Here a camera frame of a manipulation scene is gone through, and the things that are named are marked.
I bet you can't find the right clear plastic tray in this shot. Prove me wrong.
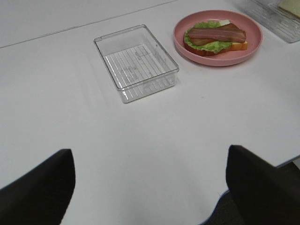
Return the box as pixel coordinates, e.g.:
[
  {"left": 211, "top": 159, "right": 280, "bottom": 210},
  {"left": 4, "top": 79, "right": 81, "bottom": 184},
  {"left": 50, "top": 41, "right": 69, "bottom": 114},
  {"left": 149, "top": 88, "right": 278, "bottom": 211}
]
[{"left": 243, "top": 0, "right": 300, "bottom": 43}]

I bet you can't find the left clear plastic tray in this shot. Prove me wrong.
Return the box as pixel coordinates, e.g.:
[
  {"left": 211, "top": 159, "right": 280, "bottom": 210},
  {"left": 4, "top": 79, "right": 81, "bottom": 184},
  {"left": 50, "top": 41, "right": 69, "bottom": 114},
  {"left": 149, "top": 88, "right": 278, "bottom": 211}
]
[{"left": 94, "top": 24, "right": 179, "bottom": 104}]

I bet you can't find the green lettuce leaf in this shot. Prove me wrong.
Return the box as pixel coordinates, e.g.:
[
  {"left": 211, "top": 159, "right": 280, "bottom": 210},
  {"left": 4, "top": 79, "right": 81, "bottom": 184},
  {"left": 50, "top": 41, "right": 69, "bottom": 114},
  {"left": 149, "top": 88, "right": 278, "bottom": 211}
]
[{"left": 184, "top": 20, "right": 233, "bottom": 53}]

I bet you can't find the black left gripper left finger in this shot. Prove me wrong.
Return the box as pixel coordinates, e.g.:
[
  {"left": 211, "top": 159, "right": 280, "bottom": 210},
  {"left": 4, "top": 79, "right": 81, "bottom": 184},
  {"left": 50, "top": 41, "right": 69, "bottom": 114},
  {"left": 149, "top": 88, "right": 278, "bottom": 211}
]
[{"left": 0, "top": 149, "right": 75, "bottom": 225}]

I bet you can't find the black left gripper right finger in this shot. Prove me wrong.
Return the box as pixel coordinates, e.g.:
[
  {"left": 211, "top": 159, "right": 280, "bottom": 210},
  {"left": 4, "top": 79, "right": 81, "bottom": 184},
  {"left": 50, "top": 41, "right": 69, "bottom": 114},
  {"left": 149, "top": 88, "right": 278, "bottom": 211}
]
[{"left": 225, "top": 145, "right": 300, "bottom": 225}]

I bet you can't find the clear plastic tray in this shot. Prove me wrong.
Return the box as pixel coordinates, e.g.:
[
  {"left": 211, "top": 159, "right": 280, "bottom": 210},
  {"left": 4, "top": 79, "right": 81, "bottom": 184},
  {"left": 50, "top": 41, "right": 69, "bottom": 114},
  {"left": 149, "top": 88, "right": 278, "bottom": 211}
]
[
  {"left": 94, "top": 24, "right": 179, "bottom": 104},
  {"left": 243, "top": 0, "right": 300, "bottom": 43}
]

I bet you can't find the pink round plate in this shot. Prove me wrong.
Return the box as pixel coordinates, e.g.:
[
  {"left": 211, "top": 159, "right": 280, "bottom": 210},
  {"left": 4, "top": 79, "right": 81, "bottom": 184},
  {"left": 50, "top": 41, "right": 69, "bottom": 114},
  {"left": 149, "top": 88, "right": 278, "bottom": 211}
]
[{"left": 173, "top": 10, "right": 263, "bottom": 67}]

